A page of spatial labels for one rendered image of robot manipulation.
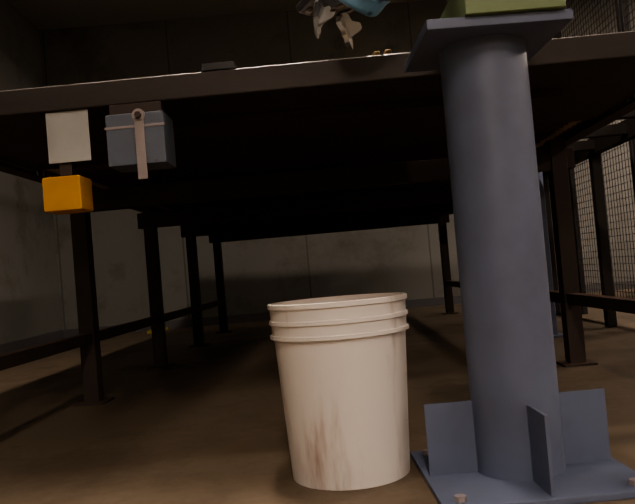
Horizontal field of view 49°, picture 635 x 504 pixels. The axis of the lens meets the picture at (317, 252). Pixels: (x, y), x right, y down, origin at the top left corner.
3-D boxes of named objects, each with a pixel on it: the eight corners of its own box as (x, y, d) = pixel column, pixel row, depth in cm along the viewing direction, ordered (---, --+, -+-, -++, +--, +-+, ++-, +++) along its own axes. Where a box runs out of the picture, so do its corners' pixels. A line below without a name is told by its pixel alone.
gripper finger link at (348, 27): (366, 44, 182) (351, 11, 178) (347, 50, 186) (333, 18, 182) (370, 39, 184) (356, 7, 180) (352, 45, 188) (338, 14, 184)
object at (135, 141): (167, 176, 156) (161, 97, 157) (106, 181, 157) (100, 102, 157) (178, 182, 168) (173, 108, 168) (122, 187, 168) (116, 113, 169)
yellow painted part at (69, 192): (82, 208, 158) (74, 106, 159) (43, 212, 158) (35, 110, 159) (94, 211, 166) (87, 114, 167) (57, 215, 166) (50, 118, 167)
